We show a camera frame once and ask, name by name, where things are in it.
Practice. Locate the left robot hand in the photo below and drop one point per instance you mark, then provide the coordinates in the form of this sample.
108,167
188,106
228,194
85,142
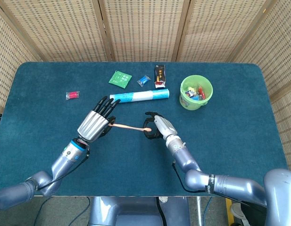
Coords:
92,126

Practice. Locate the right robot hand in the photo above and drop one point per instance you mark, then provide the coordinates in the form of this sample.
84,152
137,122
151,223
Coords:
163,126

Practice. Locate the tan sausage stick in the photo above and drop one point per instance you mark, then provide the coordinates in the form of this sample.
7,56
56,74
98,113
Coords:
128,127

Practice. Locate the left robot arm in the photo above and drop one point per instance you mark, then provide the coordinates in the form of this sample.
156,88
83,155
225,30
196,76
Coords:
62,162

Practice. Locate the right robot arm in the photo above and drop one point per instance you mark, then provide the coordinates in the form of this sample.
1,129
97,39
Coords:
230,186

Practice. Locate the red candy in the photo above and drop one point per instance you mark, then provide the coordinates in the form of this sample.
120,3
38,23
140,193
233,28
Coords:
72,94

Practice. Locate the blue candy wrapper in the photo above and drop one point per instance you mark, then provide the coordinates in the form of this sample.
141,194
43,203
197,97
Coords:
143,80

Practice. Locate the white and blue paper roll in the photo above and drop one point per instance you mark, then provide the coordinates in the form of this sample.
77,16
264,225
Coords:
140,95

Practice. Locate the green plastic bucket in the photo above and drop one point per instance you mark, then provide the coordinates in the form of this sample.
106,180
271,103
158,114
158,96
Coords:
194,103

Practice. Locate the blue and yellow packet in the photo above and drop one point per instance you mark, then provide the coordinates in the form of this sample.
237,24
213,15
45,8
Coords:
190,92

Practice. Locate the teal tablecloth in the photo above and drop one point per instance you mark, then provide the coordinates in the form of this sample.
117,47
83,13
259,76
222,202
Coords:
135,164

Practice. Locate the black and red carton box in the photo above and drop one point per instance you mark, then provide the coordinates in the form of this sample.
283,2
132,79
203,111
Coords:
160,75

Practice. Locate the red packet in bucket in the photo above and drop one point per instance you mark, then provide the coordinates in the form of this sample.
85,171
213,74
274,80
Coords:
201,91

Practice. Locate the green sachet packet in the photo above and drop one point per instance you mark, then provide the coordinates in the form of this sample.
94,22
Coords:
119,79

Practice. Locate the blue-grey robot torso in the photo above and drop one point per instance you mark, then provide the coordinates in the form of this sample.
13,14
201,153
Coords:
126,212

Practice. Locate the metal table leg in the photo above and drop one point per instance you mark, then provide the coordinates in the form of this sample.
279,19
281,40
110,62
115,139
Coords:
199,212

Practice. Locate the woven folding screen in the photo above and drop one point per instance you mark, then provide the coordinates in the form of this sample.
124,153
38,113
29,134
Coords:
145,28

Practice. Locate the white round object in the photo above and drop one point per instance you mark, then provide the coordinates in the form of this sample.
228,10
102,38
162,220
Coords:
236,209

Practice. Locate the yellow post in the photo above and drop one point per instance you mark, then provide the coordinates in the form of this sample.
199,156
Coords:
228,208

